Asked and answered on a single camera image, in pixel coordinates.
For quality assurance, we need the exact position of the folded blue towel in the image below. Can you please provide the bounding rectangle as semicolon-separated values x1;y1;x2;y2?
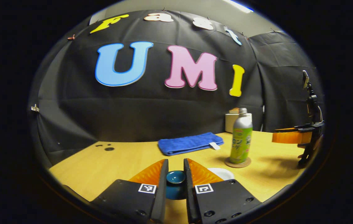
158;132;224;156

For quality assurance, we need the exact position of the teal teacup lid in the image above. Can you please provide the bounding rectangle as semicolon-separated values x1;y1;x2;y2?
166;170;187;200

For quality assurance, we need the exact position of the round brown coaster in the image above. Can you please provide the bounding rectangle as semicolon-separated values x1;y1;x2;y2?
225;156;252;168

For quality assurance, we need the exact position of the silver green water bottle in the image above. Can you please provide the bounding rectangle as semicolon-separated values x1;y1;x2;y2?
229;108;253;165

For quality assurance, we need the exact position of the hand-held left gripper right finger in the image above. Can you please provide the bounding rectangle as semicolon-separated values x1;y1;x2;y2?
183;158;261;224

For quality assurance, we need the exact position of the white teacup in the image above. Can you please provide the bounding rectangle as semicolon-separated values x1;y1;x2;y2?
207;168;235;181

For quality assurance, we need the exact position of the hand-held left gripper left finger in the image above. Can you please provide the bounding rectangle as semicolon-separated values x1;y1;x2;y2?
91;159;169;224

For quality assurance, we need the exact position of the black backdrop cloth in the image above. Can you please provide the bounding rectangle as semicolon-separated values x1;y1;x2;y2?
28;9;324;165

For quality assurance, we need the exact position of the white toaster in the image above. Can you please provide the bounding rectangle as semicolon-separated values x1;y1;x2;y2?
225;113;253;133

